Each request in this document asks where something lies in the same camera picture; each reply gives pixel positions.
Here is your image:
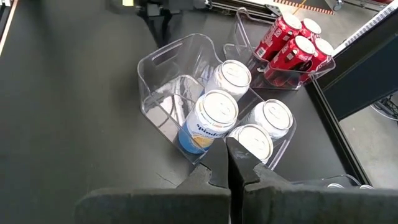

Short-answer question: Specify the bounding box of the black mat orange striped edge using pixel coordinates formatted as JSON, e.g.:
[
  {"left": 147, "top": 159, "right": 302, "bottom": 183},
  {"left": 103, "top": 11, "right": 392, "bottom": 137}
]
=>
[{"left": 272, "top": 0, "right": 335, "bottom": 16}]

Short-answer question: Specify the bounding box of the black divider panel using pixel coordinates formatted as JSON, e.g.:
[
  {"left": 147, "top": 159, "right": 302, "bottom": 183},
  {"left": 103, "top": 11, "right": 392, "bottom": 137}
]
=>
[{"left": 317, "top": 6, "right": 398, "bottom": 122}]

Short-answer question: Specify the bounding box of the white blue Spindrift can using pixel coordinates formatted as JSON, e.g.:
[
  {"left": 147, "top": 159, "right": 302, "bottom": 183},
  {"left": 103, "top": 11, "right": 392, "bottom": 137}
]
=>
[
  {"left": 228, "top": 123, "right": 274, "bottom": 164},
  {"left": 177, "top": 89, "right": 239, "bottom": 155},
  {"left": 205, "top": 59, "right": 252, "bottom": 102},
  {"left": 241, "top": 98, "right": 294, "bottom": 141}
]

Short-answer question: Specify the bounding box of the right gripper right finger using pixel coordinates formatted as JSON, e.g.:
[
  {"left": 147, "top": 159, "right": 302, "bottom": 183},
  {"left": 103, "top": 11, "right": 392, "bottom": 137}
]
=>
[{"left": 226, "top": 138, "right": 398, "bottom": 224}]

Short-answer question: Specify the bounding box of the clear plastic storage bin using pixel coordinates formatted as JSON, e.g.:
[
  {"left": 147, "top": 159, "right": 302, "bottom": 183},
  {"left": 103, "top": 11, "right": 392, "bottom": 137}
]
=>
[
  {"left": 222, "top": 6, "right": 337, "bottom": 91},
  {"left": 290, "top": 174, "right": 363, "bottom": 191},
  {"left": 137, "top": 32, "right": 297, "bottom": 171}
]

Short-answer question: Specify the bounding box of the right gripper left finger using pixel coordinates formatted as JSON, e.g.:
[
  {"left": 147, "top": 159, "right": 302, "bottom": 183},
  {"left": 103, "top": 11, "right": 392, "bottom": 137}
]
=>
[{"left": 74, "top": 138, "right": 231, "bottom": 224}]

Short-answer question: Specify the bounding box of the red Coca-Cola can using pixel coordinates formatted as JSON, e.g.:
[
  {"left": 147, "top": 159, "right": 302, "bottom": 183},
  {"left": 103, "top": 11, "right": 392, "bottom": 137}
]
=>
[
  {"left": 298, "top": 37, "right": 335, "bottom": 83},
  {"left": 254, "top": 14, "right": 302, "bottom": 62},
  {"left": 300, "top": 17, "right": 323, "bottom": 41},
  {"left": 264, "top": 35, "right": 317, "bottom": 85}
]

